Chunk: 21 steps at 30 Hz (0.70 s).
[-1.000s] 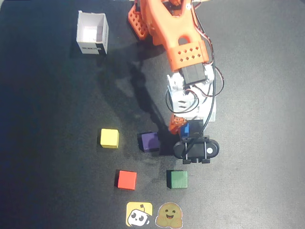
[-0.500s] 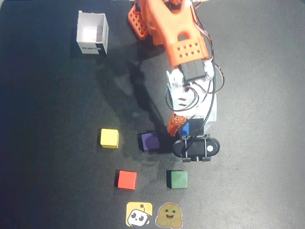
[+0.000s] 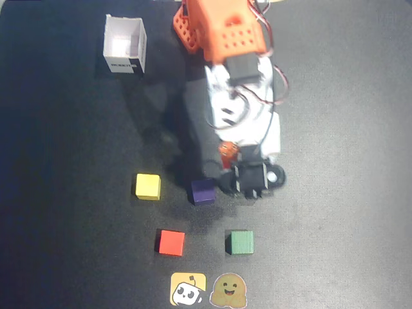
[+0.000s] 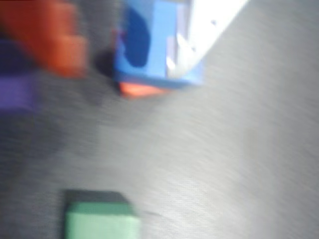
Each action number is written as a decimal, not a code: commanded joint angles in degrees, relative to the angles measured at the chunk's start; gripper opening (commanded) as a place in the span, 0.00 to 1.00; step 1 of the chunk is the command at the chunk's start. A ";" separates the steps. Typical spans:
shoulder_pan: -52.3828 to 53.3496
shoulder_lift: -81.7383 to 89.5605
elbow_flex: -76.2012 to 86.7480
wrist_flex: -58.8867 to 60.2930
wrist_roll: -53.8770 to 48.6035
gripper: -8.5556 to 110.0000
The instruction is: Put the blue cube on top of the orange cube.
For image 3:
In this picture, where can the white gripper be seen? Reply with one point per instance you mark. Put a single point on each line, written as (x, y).
(250, 177)

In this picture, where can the white and orange robot arm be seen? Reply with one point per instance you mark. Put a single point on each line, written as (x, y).
(225, 29)

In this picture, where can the purple wooden cube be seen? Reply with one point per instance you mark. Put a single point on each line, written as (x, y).
(202, 191)

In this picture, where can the yellow wooden cube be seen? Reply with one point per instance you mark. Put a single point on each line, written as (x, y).
(147, 186)

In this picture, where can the green wooden cube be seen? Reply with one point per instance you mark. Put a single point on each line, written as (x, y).
(242, 242)

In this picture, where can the red wooden cube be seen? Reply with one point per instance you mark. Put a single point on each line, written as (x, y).
(171, 242)

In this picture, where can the black table mat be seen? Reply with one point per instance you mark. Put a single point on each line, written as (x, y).
(338, 193)

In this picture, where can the hugging face emoji sticker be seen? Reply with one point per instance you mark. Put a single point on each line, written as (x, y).
(228, 286)

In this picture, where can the yellow robot mascot sticker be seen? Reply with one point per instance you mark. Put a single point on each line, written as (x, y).
(181, 280)

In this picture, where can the white open cardboard box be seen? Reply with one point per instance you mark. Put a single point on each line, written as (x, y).
(124, 35)

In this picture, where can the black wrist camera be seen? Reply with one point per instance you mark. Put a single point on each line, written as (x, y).
(251, 177)

